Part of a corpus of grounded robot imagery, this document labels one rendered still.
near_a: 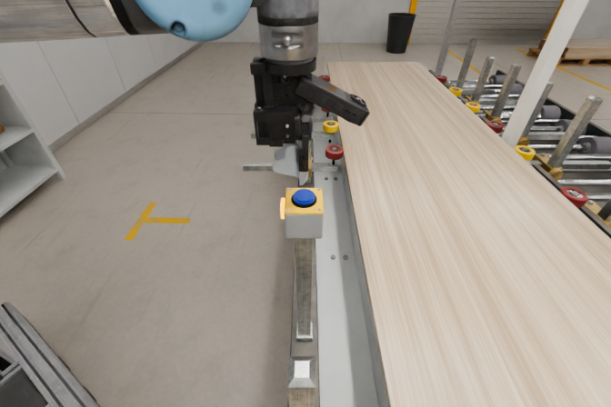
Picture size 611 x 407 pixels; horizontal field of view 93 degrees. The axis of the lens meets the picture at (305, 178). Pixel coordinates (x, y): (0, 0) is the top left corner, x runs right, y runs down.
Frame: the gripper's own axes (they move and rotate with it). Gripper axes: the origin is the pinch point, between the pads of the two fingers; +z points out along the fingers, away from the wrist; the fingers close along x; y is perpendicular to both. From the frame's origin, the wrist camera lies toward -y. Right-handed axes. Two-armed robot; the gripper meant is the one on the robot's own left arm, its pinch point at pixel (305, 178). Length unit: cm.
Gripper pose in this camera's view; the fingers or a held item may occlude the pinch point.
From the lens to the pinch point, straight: 50.6
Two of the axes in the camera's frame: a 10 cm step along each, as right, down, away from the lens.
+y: -10.0, -0.1, 0.1
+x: -0.1, 6.0, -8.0
